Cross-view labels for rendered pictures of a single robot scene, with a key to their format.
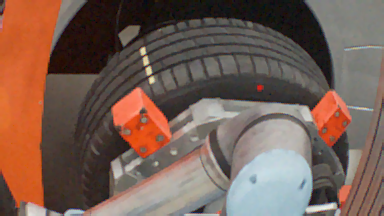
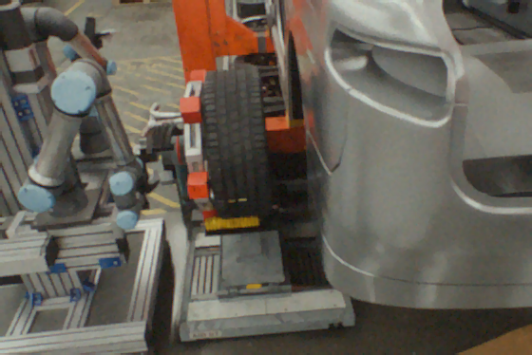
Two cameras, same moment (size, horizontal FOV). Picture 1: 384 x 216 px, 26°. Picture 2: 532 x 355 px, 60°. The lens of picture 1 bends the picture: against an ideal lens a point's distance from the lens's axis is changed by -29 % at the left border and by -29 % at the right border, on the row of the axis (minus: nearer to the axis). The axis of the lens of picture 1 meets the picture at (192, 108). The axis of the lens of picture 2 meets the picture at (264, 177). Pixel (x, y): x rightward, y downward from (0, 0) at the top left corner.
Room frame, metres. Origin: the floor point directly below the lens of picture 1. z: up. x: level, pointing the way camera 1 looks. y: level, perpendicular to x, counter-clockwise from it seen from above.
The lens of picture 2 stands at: (2.52, -1.84, 1.81)
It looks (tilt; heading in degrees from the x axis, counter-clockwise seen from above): 32 degrees down; 105
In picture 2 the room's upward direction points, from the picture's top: 5 degrees counter-clockwise
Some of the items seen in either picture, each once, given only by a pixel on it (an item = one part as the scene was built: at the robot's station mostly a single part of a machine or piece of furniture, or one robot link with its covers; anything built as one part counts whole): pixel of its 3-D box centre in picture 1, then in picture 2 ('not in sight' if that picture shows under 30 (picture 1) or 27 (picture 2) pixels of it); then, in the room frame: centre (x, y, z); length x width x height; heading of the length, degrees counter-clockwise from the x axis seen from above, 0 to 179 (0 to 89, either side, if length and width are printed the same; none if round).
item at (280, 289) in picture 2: not in sight; (253, 259); (1.94, -0.06, 0.13); 0.50 x 0.36 x 0.10; 105
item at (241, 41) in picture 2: not in sight; (256, 32); (1.44, 2.34, 0.69); 0.52 x 0.17 x 0.35; 15
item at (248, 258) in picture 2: not in sight; (250, 235); (1.95, -0.09, 0.32); 0.40 x 0.30 x 0.28; 105
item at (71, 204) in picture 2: not in sight; (64, 195); (1.38, -0.59, 0.87); 0.15 x 0.15 x 0.10
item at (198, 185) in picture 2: (341, 203); (199, 185); (1.87, -0.43, 0.85); 0.09 x 0.08 x 0.07; 105
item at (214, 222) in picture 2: not in sight; (232, 221); (1.91, -0.22, 0.51); 0.29 x 0.06 x 0.06; 15
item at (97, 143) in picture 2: not in sight; (93, 137); (1.24, -0.11, 0.87); 0.15 x 0.15 x 0.10
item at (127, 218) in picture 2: not in sight; (128, 213); (1.68, -0.65, 0.85); 0.11 x 0.08 x 0.09; 105
